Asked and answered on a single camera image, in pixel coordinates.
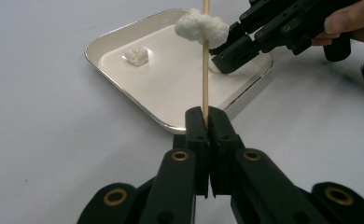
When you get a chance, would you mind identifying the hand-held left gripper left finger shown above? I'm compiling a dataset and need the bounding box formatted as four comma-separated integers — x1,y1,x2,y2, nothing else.
139,105,210,224

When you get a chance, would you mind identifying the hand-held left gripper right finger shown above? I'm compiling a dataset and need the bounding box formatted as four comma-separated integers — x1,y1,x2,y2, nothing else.
208,106,330,224

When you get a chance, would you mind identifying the wooden skewer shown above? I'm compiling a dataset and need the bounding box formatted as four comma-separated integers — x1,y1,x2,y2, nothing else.
202,0,211,126

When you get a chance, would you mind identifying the white tofu cube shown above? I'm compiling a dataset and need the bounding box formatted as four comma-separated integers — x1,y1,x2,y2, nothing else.
123,46,149,67
174,7,231,50

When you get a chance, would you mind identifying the square metal tray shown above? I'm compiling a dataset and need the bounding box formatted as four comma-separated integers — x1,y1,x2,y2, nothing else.
84,8,274,135

